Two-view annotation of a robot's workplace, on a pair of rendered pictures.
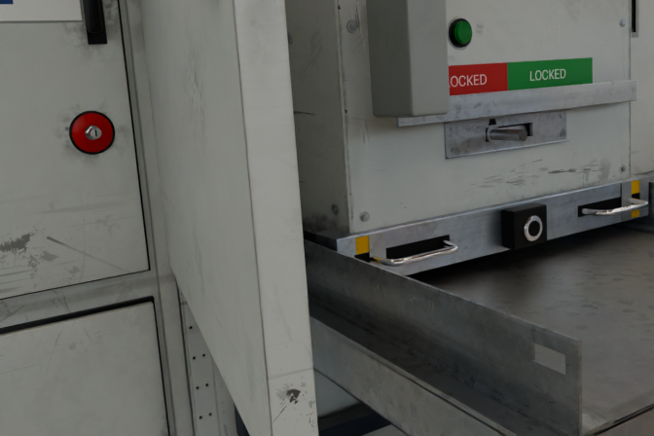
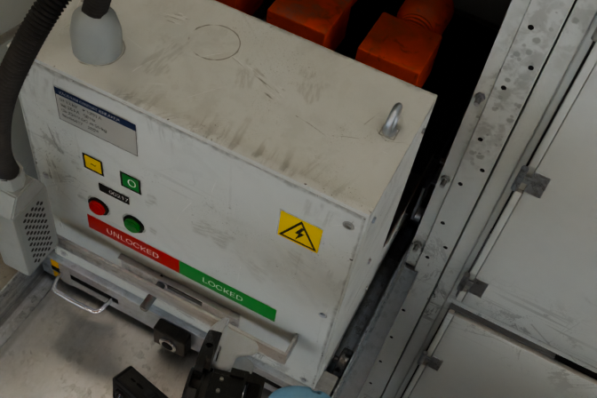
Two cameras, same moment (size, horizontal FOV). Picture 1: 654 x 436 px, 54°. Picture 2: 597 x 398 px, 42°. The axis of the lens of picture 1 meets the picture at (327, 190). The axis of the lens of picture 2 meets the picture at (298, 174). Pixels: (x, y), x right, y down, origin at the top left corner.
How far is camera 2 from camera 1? 1.37 m
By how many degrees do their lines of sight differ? 57
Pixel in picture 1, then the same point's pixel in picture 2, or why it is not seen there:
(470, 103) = (108, 266)
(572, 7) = (257, 273)
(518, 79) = (189, 274)
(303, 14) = not seen: hidden behind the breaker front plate
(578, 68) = (258, 306)
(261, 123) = not seen: outside the picture
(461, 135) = (134, 267)
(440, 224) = (110, 291)
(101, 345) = not seen: hidden behind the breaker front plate
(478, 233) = (140, 314)
